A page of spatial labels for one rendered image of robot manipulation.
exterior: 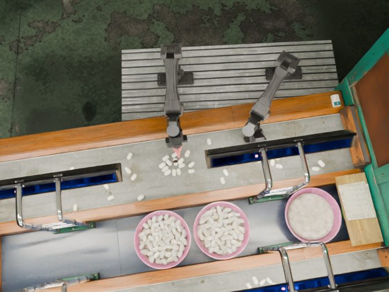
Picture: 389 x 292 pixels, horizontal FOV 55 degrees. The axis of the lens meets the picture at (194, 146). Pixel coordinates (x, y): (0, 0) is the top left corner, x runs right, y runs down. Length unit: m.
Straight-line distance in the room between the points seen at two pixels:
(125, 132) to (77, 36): 1.39
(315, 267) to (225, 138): 0.75
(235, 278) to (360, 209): 0.67
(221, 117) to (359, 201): 0.77
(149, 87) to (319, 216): 1.11
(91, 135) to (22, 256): 0.67
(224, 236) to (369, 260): 0.68
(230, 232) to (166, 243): 0.31
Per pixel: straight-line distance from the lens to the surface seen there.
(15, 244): 2.07
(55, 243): 1.99
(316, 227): 1.90
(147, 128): 1.89
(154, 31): 3.04
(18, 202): 1.59
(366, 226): 1.95
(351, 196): 1.94
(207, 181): 1.84
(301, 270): 1.88
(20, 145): 2.04
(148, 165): 1.87
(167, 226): 1.81
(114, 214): 1.83
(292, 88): 2.13
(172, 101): 1.66
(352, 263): 1.95
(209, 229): 1.83
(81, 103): 2.87
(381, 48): 1.76
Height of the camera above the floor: 2.55
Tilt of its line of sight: 75 degrees down
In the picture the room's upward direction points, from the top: straight up
